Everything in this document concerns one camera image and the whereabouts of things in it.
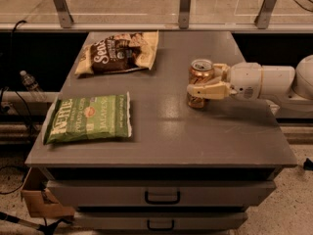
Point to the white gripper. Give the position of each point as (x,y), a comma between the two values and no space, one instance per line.
(245,78)

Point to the orange soda can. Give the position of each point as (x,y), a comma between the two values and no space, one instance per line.
(200,71)

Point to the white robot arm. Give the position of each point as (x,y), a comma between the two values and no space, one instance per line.
(285,86)

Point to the brown chip bag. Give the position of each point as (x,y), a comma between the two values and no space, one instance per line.
(119,53)

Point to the green jalapeno chip bag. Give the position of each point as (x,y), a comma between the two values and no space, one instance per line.
(88,118)

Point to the black object on floor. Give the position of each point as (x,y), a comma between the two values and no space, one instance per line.
(308,165)

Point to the clear plastic water bottle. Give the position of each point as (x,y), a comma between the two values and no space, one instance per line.
(32,86)

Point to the lower grey drawer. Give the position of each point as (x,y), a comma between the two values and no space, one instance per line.
(160,221)

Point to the grey drawer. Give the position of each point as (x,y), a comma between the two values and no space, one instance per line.
(160,221)
(160,193)

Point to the upper grey drawer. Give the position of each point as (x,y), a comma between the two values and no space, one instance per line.
(160,193)

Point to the cardboard box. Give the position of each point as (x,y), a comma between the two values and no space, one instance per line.
(39,200)

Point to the black tripod leg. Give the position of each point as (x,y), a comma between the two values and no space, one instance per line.
(45,229)

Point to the right metal bracket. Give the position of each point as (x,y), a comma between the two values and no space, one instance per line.
(263,18)

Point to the metal bracket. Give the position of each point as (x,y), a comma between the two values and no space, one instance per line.
(263,18)
(64,15)
(184,14)

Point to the middle metal bracket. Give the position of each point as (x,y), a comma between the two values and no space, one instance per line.
(184,14)

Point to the left metal bracket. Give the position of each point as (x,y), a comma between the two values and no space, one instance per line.
(64,15)

